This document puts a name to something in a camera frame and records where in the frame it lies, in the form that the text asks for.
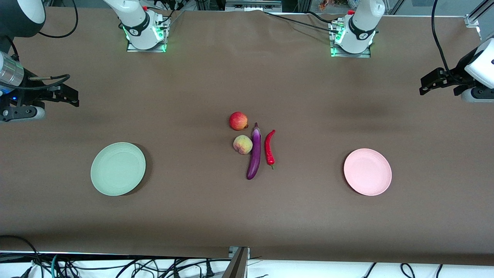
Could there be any red apple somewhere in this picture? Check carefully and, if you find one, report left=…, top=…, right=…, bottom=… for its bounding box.
left=229, top=112, right=249, bottom=131

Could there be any red chili pepper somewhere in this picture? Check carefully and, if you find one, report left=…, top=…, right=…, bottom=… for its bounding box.
left=264, top=130, right=276, bottom=170

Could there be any yellow pink peach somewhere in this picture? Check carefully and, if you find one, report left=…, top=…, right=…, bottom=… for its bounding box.
left=233, top=135, right=253, bottom=155

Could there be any light green plate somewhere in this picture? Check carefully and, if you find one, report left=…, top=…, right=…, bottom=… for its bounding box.
left=90, top=142, right=146, bottom=196

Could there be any pink plate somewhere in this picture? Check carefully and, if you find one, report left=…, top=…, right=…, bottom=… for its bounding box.
left=343, top=148, right=392, bottom=196

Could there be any purple eggplant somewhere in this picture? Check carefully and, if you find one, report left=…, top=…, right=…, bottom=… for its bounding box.
left=246, top=122, right=262, bottom=180

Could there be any grey power strip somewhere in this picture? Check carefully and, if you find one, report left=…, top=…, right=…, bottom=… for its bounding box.
left=225, top=0, right=283, bottom=12

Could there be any brown table cover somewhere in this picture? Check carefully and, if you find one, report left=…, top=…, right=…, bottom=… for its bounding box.
left=0, top=7, right=494, bottom=267

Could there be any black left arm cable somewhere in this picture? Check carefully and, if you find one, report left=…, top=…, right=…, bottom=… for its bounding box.
left=431, top=0, right=464, bottom=83

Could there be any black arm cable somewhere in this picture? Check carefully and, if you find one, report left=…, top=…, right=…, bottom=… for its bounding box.
left=431, top=0, right=464, bottom=83
left=6, top=0, right=79, bottom=91

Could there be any aluminium frame profile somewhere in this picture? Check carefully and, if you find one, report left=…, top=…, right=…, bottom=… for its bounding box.
left=464, top=0, right=494, bottom=28

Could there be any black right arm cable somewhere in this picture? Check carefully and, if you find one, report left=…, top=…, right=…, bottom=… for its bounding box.
left=6, top=0, right=79, bottom=91

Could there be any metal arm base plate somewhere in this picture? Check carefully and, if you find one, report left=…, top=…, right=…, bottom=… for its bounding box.
left=127, top=39, right=167, bottom=53
left=330, top=23, right=372, bottom=58

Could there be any long black cable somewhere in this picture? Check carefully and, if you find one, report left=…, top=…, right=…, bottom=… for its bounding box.
left=262, top=11, right=338, bottom=34

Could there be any thick black cable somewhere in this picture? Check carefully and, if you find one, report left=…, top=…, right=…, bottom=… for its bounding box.
left=0, top=235, right=44, bottom=278

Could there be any aluminium camera post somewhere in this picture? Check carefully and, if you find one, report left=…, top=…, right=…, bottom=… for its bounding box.
left=221, top=246, right=250, bottom=278

